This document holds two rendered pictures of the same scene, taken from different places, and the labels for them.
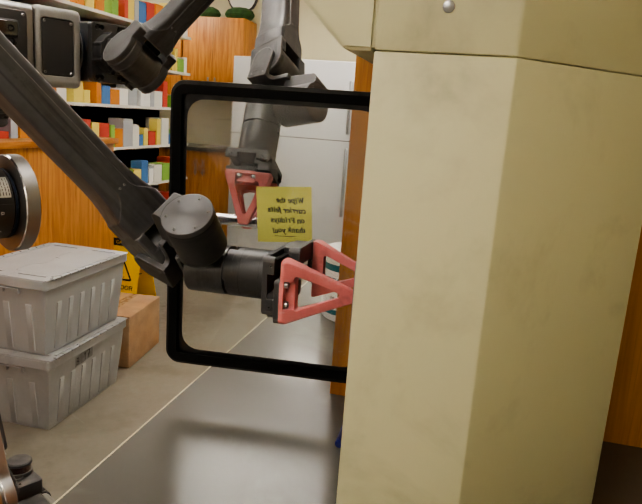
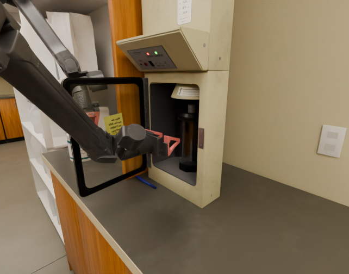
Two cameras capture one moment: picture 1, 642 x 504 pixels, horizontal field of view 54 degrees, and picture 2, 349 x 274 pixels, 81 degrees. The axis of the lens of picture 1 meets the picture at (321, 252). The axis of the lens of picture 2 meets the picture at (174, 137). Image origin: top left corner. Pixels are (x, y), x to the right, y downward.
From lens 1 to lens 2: 0.61 m
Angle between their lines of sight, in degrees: 55
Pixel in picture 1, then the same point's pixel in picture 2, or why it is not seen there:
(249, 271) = (147, 144)
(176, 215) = (134, 133)
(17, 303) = not seen: outside the picture
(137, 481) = (135, 234)
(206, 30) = not seen: outside the picture
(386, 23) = (210, 62)
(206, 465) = (141, 215)
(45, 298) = not seen: outside the picture
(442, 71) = (219, 75)
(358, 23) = (205, 62)
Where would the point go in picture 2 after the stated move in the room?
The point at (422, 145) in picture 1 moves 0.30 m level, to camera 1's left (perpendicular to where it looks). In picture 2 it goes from (216, 94) to (157, 105)
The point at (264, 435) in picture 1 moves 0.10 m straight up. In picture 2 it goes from (136, 199) to (134, 175)
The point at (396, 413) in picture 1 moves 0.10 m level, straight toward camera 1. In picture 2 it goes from (212, 162) to (239, 170)
